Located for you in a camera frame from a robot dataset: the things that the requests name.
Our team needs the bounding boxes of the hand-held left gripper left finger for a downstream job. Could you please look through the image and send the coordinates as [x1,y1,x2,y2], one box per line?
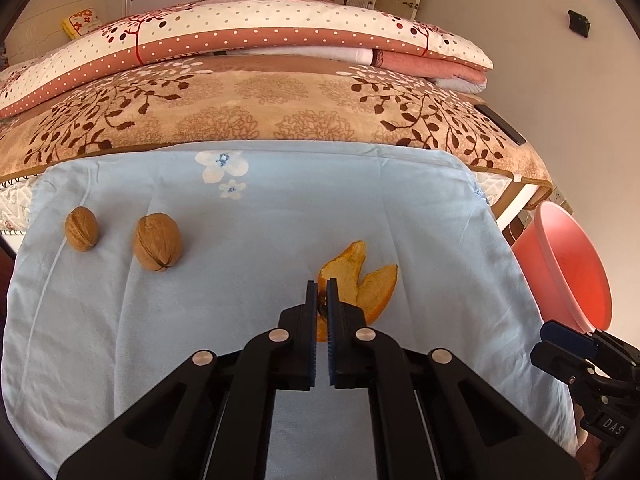
[56,280,319,480]

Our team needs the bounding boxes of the folded polka dot quilt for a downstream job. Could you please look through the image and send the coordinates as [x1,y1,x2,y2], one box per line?
[0,0,494,120]

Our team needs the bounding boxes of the orange peel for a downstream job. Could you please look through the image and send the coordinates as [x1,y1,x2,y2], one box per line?
[316,240,400,344]

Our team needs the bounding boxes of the brown leaf print blanket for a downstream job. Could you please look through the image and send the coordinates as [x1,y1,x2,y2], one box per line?
[0,54,554,187]

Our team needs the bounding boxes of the pink plastic basin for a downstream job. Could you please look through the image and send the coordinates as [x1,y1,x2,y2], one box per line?
[511,200,614,333]

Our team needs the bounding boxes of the walnut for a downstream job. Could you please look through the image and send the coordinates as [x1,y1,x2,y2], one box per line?
[131,212,182,274]
[64,206,100,252]

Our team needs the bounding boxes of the white bed frame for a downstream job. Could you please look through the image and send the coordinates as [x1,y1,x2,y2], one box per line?
[491,181,552,242]

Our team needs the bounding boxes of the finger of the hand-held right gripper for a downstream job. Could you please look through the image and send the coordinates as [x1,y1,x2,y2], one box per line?
[539,320,598,358]
[530,341,593,387]

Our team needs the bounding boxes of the black smartphone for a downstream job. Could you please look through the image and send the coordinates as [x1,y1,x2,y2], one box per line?
[475,103,527,147]

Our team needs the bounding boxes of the yellow embroidered pillow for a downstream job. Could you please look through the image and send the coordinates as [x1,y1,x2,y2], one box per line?
[60,7,104,39]

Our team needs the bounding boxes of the black wall device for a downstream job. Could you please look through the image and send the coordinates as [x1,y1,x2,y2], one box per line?
[567,8,592,37]

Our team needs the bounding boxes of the light blue floral cloth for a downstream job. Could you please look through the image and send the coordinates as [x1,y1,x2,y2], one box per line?
[2,139,580,480]

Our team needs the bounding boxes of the white quilted mattress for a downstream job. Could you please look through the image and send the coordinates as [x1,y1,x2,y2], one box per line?
[0,174,47,235]

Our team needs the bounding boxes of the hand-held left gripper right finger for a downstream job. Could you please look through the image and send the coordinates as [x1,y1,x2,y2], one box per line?
[326,277,585,480]

